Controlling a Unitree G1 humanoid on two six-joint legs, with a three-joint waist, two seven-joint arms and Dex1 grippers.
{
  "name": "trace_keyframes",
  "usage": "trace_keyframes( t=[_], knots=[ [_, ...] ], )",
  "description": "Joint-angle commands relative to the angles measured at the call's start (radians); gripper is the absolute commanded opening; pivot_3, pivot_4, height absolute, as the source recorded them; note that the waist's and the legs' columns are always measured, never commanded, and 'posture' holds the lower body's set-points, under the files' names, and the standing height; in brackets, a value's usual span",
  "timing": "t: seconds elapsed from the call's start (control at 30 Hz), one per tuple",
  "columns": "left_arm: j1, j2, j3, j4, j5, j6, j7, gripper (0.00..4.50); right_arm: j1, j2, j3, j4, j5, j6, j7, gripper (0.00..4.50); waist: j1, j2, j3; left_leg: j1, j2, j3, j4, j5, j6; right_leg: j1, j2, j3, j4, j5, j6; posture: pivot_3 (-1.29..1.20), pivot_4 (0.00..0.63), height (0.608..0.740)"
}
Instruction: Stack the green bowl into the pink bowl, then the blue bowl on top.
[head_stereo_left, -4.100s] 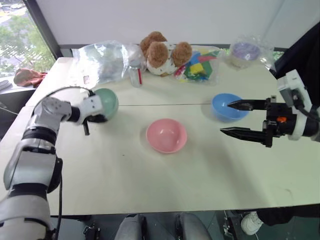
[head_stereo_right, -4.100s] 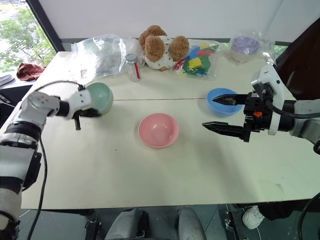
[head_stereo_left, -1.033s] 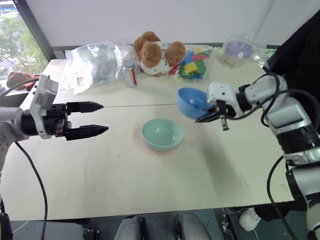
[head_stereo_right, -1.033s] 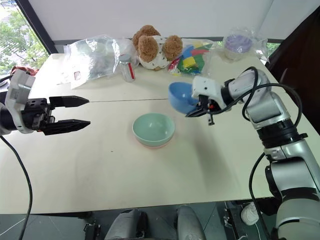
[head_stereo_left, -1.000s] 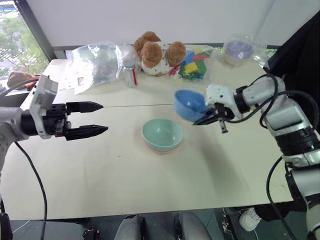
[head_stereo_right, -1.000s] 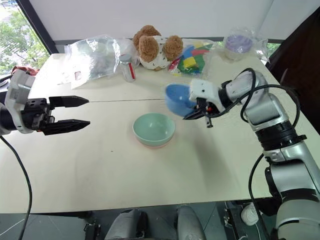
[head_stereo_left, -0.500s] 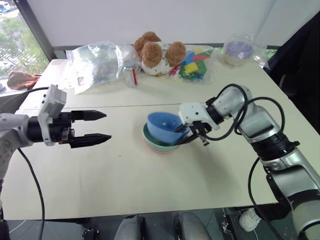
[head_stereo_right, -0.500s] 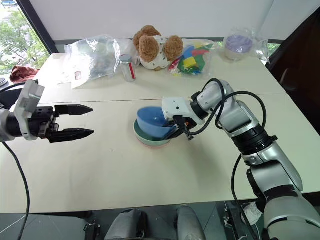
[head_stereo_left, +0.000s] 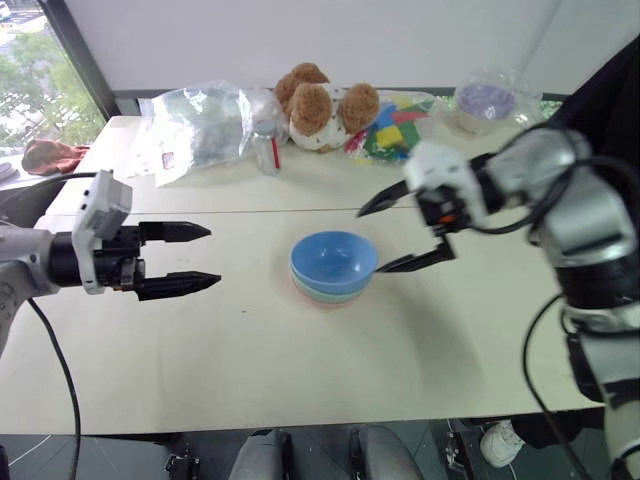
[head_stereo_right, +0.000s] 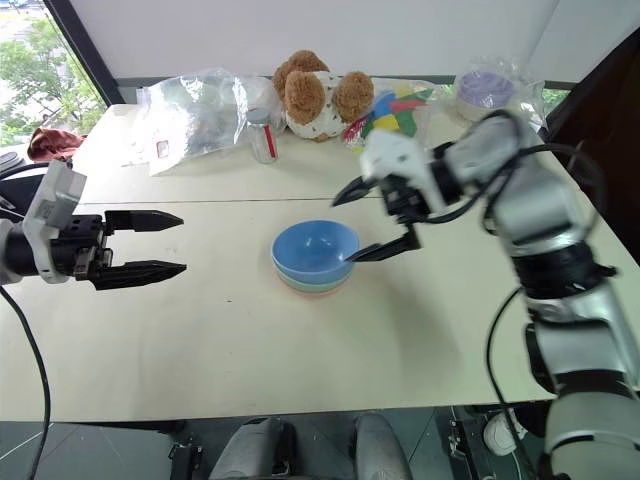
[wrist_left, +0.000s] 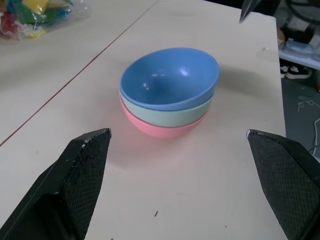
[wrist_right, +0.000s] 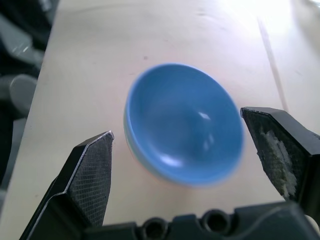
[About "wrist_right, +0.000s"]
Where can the blue bowl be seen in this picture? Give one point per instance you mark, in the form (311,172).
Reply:
(185,125)

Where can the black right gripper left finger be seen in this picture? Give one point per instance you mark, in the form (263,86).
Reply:
(75,185)

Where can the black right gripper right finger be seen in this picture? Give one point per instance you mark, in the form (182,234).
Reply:
(295,152)

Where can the silver grey robot body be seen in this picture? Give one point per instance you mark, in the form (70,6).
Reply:
(17,40)

